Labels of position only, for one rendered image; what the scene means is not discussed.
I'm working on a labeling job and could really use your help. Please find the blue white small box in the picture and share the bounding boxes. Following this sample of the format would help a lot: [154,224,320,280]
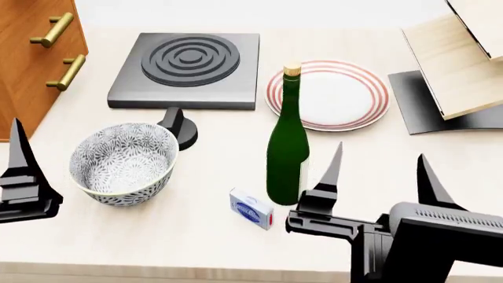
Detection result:
[228,186,275,232]

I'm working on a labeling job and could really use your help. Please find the dark grey stove plate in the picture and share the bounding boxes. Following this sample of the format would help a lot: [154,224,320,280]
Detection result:
[106,31,261,112]

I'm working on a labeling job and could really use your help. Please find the grey black wrist camera box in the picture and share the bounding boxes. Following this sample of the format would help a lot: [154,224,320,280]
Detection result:
[383,200,503,283]

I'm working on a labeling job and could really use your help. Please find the wooden rack black base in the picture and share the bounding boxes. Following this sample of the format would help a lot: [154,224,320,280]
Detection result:
[387,0,503,137]

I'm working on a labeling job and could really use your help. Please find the white plate red rings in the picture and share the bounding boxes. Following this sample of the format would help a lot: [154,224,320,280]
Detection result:
[264,59,391,132]

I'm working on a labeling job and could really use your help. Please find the brass cabinet handle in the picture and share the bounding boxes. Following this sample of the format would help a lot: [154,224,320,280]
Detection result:
[46,53,87,92]
[29,12,75,50]

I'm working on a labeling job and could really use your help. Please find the white grey patterned bowl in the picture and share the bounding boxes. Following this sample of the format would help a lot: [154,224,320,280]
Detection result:
[68,123,181,208]

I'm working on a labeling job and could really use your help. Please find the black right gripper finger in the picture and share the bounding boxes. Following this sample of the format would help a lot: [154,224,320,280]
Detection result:
[417,153,468,212]
[296,141,343,222]

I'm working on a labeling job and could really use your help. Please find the wooden cabinet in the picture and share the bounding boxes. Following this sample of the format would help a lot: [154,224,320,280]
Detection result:
[0,0,90,144]

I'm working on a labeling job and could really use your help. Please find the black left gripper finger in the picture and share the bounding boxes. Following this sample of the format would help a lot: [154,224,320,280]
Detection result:
[0,117,42,205]

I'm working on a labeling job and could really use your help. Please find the green wine bottle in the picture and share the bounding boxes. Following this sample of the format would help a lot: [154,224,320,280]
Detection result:
[265,61,311,207]

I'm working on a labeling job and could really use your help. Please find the black stove knob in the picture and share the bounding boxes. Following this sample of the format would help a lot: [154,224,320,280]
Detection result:
[156,106,200,153]

